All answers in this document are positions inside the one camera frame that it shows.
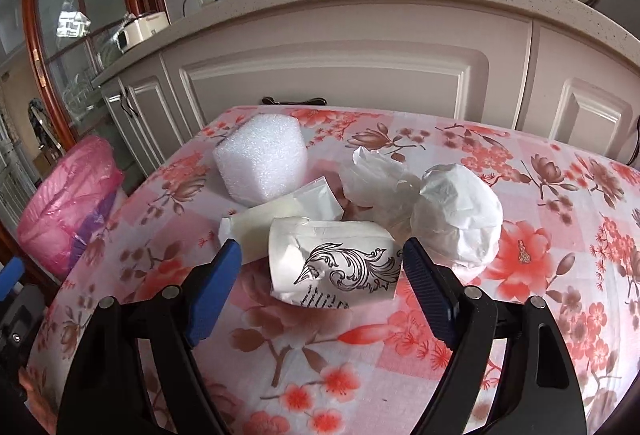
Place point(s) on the paper cup black print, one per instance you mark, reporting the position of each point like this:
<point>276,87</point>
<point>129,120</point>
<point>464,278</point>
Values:
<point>330,260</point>

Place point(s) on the white rice cooker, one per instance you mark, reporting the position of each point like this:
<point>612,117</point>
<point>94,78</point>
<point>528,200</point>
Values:
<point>142,31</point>

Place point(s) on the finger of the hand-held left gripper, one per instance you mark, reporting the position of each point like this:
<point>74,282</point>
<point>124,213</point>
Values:
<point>10,277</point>

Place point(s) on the white foam block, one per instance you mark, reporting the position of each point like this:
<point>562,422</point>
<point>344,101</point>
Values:
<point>260,160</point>

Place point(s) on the white plastic packet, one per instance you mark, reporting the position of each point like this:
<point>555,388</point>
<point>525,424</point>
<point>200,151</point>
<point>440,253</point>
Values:
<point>290,210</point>

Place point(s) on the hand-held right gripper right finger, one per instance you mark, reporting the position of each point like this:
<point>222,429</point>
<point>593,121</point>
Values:
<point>430,295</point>

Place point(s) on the white crumpled tissue ball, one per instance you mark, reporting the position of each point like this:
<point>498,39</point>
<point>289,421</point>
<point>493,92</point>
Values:
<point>457,215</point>

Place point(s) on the pink floral tablecloth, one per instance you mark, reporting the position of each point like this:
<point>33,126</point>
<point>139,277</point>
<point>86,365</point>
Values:
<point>500,315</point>

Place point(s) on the white crumpled tissue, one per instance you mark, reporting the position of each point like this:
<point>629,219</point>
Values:
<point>375,185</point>

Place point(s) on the white kitchen cabinet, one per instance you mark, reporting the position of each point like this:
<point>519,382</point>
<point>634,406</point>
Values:
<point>350,60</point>

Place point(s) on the pink bag lined trash bin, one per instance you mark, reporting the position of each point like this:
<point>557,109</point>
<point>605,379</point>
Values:
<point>65,205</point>

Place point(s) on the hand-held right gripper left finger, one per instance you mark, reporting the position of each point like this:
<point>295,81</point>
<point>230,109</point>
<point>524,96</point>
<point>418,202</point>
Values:
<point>212,300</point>

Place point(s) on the wooden framed glass door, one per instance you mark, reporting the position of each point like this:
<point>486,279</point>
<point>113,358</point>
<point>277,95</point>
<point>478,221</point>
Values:
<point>37,55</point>

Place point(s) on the dark cloth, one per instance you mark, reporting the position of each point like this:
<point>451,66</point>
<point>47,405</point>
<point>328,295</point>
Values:
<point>40,122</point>

